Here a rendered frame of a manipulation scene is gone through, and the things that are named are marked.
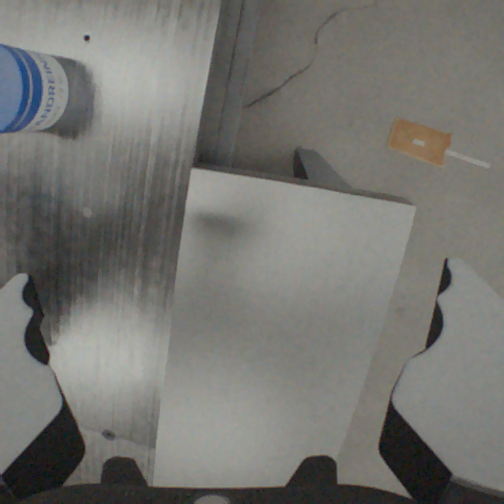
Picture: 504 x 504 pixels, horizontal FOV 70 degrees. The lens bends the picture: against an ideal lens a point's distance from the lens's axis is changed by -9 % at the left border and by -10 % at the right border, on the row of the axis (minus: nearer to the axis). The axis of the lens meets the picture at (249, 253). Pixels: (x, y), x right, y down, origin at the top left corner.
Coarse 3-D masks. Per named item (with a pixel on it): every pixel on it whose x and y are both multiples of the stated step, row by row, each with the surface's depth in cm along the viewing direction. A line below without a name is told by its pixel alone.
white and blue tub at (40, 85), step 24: (0, 48) 24; (0, 72) 25; (24, 72) 25; (48, 72) 28; (0, 96) 25; (24, 96) 26; (48, 96) 29; (0, 120) 26; (24, 120) 27; (48, 120) 31
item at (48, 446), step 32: (32, 288) 11; (0, 320) 9; (32, 320) 9; (0, 352) 8; (32, 352) 9; (0, 384) 7; (32, 384) 7; (0, 416) 7; (32, 416) 7; (64, 416) 7; (0, 448) 6; (32, 448) 6; (64, 448) 7; (0, 480) 5; (32, 480) 6; (64, 480) 7
